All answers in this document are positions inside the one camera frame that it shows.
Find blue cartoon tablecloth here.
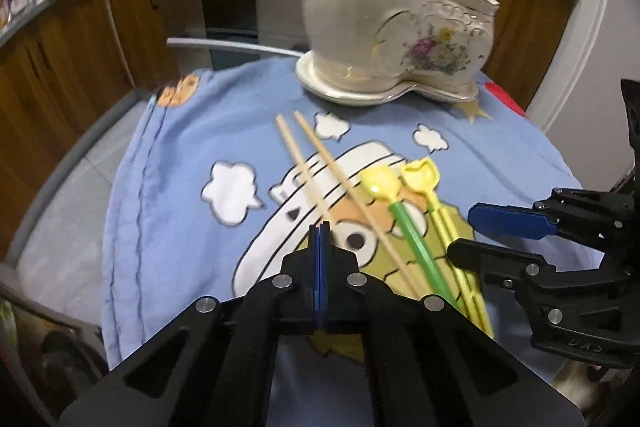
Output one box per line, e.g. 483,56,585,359
101,56,606,427

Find yellow plastic fork spoon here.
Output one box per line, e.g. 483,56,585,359
400,157,494,338

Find wooden chopstick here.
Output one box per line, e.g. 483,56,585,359
294,110,426,298
274,114,335,227

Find cream floral ceramic utensil holder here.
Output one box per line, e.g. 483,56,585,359
295,0,500,106

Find green handled yellow spoon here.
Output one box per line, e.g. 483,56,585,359
359,165,456,305

